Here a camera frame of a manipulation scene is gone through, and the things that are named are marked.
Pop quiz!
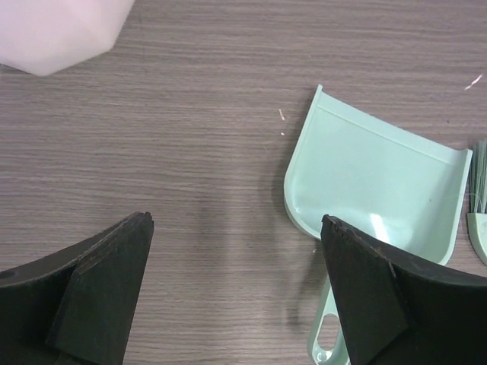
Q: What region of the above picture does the white translucent trash bin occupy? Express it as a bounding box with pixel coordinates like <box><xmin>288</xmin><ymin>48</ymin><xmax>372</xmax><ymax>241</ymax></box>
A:
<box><xmin>1</xmin><ymin>1</ymin><xmax>134</xmax><ymax>76</ymax></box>

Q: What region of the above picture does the green hand brush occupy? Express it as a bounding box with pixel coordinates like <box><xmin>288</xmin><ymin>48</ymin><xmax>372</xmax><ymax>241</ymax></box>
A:
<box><xmin>466</xmin><ymin>140</ymin><xmax>486</xmax><ymax>265</ymax></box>

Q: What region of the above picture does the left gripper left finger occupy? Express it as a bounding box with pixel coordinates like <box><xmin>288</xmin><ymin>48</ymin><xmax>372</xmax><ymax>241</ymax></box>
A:
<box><xmin>1</xmin><ymin>212</ymin><xmax>154</xmax><ymax>364</ymax></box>

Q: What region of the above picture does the green dustpan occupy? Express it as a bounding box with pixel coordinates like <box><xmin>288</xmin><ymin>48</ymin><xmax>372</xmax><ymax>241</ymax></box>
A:
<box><xmin>284</xmin><ymin>88</ymin><xmax>472</xmax><ymax>364</ymax></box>

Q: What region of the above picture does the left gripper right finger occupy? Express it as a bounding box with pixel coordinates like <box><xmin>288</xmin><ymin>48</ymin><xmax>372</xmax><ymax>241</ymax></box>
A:
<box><xmin>321</xmin><ymin>214</ymin><xmax>486</xmax><ymax>364</ymax></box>

